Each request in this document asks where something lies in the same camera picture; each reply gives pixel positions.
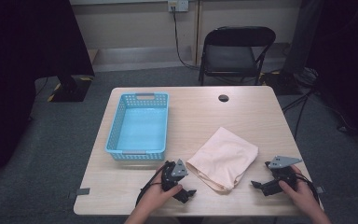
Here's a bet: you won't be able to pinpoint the thin black floor cable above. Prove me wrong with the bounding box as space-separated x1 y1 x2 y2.
315 92 358 135

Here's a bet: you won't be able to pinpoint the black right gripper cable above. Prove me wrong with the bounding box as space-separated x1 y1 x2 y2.
294 172 320 202

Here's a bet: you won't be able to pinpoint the black folding chair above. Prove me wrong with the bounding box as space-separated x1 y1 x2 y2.
198 25 277 87

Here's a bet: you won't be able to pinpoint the white wall socket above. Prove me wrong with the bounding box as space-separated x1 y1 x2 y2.
167 0 189 13

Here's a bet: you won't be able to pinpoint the black power cable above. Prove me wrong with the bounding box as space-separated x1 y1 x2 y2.
171 6 201 71

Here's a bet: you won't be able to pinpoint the black stand base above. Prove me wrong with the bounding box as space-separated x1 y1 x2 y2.
47 74 94 103

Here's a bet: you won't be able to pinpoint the person's right hand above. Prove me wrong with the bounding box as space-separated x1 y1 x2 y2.
278 164 321 216

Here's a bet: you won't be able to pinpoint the light blue plastic basket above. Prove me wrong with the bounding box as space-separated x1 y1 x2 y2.
103 91 170 162

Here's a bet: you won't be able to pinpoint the person's left hand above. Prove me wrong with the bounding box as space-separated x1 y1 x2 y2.
135 163 184 216

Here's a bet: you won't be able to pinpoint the coiled grey cable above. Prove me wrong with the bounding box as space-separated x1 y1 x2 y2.
297 66 320 89

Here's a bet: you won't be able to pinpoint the black tripod legs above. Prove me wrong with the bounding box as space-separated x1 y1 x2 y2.
281 88 315 141

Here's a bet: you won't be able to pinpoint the black curtain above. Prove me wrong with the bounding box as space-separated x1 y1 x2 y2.
0 0 95 185
304 0 358 152

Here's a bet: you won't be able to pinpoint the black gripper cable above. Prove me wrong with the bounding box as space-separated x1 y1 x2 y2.
294 172 320 202
135 161 171 208

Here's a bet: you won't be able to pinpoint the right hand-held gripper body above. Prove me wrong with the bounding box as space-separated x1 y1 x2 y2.
264 155 303 190

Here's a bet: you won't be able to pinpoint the pale pink cloth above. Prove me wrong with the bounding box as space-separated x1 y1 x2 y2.
186 126 259 193

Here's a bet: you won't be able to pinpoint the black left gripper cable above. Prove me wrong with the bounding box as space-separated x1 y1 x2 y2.
135 161 171 208

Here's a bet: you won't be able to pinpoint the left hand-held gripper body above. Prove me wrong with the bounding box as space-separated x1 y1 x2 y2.
161 159 189 192

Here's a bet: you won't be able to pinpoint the black floor plate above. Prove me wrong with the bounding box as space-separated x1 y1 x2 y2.
262 71 303 96

